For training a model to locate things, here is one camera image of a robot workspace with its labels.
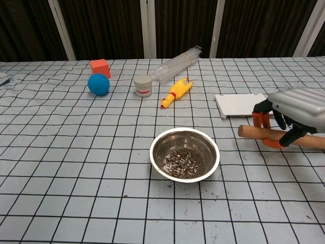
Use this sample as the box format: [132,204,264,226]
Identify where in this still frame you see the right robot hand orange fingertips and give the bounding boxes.
[252,87,325,149]

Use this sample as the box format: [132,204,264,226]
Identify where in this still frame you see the wooden rolling pin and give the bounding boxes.
[238,125,325,150]

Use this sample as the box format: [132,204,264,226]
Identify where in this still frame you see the stainless steel bowl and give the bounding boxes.
[149,127,220,183]

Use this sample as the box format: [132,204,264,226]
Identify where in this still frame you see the white plastic board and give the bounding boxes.
[214,93,274,120]

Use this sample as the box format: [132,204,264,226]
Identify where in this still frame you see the yellow rubber chicken toy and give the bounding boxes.
[160,77,194,109]

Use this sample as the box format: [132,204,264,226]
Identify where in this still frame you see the bundle of clear plastic tubes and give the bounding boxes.
[152,45,203,83]

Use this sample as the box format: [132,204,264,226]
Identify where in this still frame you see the small grey-lidded white jar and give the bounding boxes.
[134,75,154,98]

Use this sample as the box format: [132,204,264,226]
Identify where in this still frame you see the blue ball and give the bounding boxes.
[87,73,111,96]

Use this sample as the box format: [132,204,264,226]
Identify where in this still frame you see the orange cube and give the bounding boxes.
[89,58,112,79]

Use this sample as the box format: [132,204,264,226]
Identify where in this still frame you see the grid-patterned tablecloth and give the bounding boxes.
[0,57,325,244]

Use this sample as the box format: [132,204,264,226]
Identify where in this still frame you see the white frame post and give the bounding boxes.
[209,0,226,59]
[140,0,157,59]
[291,0,325,57]
[47,0,76,61]

